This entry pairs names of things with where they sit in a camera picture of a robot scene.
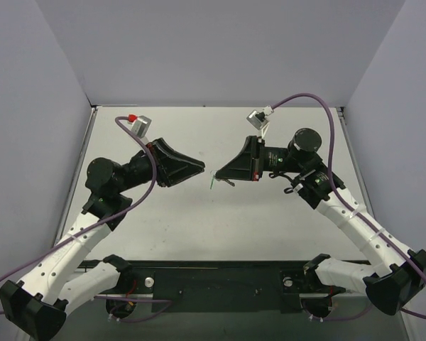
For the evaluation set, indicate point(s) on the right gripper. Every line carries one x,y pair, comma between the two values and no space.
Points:
254,158

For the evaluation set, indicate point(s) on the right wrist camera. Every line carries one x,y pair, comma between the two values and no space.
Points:
259,121

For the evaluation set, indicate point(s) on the green key tag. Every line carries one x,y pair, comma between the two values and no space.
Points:
212,182

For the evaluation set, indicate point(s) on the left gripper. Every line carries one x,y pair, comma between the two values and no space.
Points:
158,162

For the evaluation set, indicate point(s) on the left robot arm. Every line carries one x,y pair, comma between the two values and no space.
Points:
40,302

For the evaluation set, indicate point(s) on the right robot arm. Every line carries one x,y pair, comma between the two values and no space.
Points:
395,272

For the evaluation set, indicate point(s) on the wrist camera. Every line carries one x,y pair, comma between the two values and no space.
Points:
140,125
259,121

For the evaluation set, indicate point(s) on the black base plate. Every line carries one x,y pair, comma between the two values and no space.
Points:
225,286

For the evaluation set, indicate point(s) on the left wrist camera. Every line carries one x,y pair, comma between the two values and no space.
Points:
140,125

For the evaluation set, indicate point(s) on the silver key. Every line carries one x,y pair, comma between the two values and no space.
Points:
228,182

